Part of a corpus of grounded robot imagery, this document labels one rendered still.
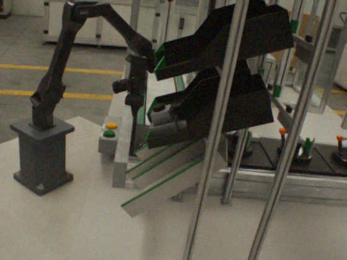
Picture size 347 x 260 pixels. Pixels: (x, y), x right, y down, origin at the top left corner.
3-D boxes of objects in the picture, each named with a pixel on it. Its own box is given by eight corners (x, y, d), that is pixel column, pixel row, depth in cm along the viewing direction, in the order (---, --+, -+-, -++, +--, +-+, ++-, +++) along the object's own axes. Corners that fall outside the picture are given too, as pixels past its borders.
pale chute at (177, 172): (131, 218, 90) (120, 205, 89) (142, 189, 102) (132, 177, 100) (227, 165, 80) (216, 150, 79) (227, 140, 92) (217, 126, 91)
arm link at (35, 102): (36, 114, 105) (36, 94, 102) (29, 103, 111) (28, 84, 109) (57, 112, 108) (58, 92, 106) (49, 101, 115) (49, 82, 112)
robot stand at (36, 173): (12, 177, 118) (8, 124, 109) (46, 162, 129) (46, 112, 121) (40, 196, 111) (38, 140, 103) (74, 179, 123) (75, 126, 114)
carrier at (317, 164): (272, 172, 129) (282, 141, 123) (256, 141, 150) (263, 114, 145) (333, 177, 131) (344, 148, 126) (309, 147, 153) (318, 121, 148)
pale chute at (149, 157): (134, 184, 103) (124, 173, 102) (143, 162, 115) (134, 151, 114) (217, 135, 94) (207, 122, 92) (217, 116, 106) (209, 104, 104)
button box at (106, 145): (97, 152, 133) (98, 137, 131) (104, 128, 152) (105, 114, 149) (116, 155, 134) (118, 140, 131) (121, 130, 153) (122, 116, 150)
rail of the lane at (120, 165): (111, 186, 122) (114, 159, 118) (127, 95, 202) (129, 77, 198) (127, 188, 123) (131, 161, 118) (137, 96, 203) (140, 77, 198)
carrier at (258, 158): (206, 166, 126) (213, 134, 121) (198, 135, 148) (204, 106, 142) (272, 172, 129) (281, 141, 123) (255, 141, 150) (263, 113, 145)
